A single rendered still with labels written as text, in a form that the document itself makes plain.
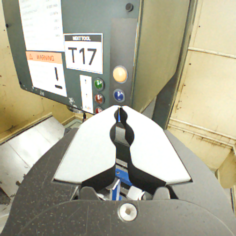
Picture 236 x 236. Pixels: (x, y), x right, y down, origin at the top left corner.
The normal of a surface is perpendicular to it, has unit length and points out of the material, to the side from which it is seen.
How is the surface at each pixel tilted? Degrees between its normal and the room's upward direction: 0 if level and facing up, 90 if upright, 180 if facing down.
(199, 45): 90
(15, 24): 90
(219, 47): 90
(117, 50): 90
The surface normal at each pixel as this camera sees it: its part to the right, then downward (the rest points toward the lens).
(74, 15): -0.48, 0.45
